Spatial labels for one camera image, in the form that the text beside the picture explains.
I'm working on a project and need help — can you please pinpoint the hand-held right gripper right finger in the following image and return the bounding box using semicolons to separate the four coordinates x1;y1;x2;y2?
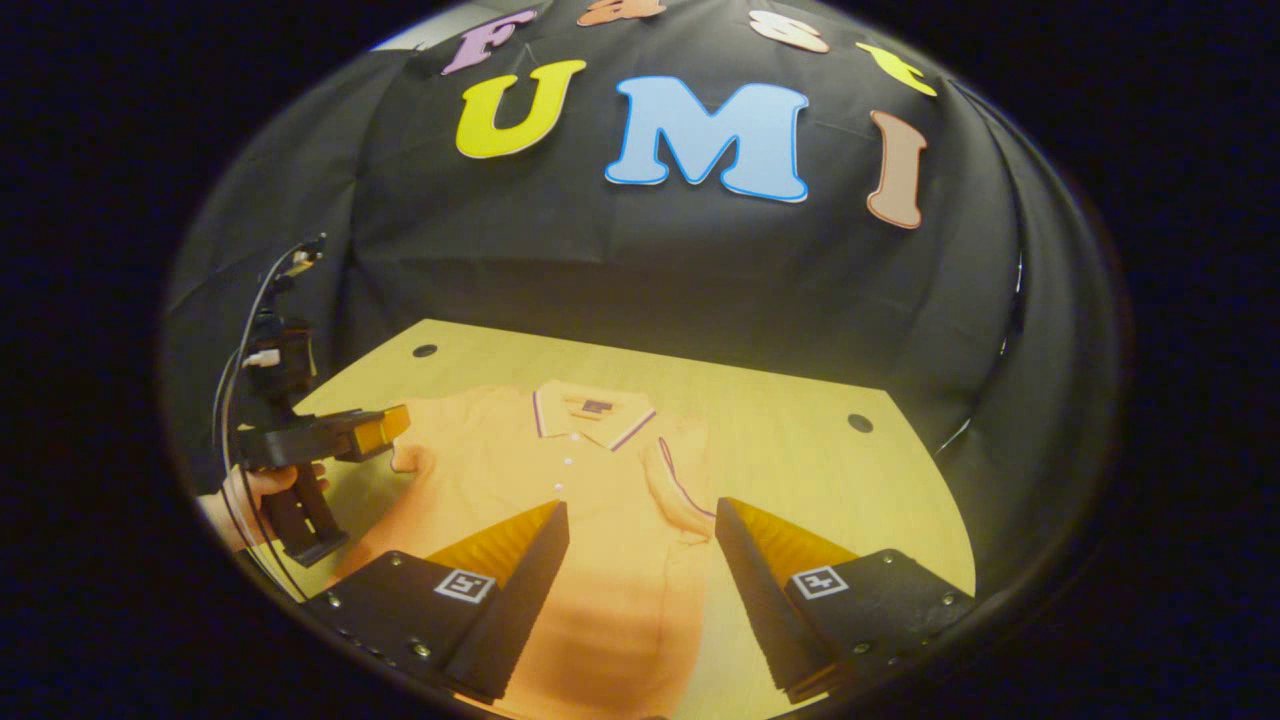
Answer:
714;497;976;704

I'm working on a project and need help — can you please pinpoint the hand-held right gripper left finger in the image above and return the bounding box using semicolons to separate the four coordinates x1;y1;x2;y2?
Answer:
305;500;571;703

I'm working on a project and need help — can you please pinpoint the orange T-shirt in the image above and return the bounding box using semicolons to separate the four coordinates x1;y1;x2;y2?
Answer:
335;380;721;720

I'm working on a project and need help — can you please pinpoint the black backdrop cloth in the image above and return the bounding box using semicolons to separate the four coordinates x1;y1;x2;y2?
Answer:
160;0;1126;601

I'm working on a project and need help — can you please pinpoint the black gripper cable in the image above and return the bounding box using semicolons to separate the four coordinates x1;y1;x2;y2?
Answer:
213;235;328;601

